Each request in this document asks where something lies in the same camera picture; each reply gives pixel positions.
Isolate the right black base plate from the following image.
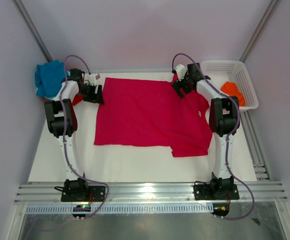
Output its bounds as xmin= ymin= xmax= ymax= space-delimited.
xmin=193 ymin=181 xmax=240 ymax=201

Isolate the magenta t shirt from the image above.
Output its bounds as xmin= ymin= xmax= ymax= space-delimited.
xmin=94 ymin=77 xmax=213 ymax=158

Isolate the left corner aluminium post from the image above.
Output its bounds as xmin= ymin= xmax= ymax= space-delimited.
xmin=12 ymin=0 xmax=53 ymax=62

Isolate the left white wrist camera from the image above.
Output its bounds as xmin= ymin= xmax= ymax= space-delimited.
xmin=88 ymin=73 xmax=101 ymax=86

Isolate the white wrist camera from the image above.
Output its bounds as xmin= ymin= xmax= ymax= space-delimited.
xmin=88 ymin=73 xmax=101 ymax=86
xmin=172 ymin=64 xmax=187 ymax=81

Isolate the white plastic basket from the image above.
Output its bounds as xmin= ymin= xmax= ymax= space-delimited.
xmin=200 ymin=60 xmax=259 ymax=112

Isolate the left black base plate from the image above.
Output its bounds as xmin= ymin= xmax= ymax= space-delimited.
xmin=60 ymin=185 xmax=106 ymax=203

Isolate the aluminium rail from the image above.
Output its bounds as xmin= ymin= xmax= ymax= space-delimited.
xmin=240 ymin=111 xmax=272 ymax=182
xmin=14 ymin=181 xmax=288 ymax=205

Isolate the left black controller board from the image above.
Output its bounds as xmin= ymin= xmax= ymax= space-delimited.
xmin=71 ymin=204 xmax=91 ymax=219

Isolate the right corner aluminium post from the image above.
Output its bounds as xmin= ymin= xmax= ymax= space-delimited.
xmin=239 ymin=0 xmax=282 ymax=63

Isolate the orange t shirt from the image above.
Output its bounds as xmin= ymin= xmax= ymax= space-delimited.
xmin=221 ymin=81 xmax=246 ymax=107

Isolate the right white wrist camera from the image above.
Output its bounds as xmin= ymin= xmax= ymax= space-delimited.
xmin=172 ymin=64 xmax=187 ymax=81

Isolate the teal folded t shirt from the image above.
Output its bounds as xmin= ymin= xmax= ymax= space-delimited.
xmin=46 ymin=71 xmax=71 ymax=100

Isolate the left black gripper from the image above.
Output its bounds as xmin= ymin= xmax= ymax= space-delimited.
xmin=77 ymin=83 xmax=105 ymax=105

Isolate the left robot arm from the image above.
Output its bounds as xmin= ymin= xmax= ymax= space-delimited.
xmin=44 ymin=68 xmax=106 ymax=202

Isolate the red folded t shirt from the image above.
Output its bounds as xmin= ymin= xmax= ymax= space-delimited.
xmin=72 ymin=94 xmax=84 ymax=106

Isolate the blue folded t shirt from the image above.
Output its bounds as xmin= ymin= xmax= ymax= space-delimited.
xmin=34 ymin=60 xmax=65 ymax=99

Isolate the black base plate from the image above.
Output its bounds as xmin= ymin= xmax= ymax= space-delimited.
xmin=193 ymin=181 xmax=240 ymax=201
xmin=60 ymin=185 xmax=106 ymax=203

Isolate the right black controller board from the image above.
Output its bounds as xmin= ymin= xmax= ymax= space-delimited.
xmin=212 ymin=203 xmax=230 ymax=218

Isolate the black controller board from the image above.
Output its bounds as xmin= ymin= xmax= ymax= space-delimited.
xmin=212 ymin=203 xmax=230 ymax=218
xmin=71 ymin=204 xmax=91 ymax=219

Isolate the aluminium front rail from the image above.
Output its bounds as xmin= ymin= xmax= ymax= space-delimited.
xmin=14 ymin=181 xmax=288 ymax=205

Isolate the slotted grey cable duct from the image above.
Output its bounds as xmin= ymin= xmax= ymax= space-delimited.
xmin=25 ymin=202 xmax=213 ymax=215

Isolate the right side aluminium rail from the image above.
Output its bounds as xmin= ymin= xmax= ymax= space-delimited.
xmin=240 ymin=111 xmax=272 ymax=182

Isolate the corner aluminium post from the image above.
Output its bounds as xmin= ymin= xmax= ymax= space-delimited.
xmin=239 ymin=0 xmax=282 ymax=63
xmin=12 ymin=0 xmax=53 ymax=62

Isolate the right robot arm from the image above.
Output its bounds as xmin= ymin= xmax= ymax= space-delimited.
xmin=171 ymin=63 xmax=240 ymax=201

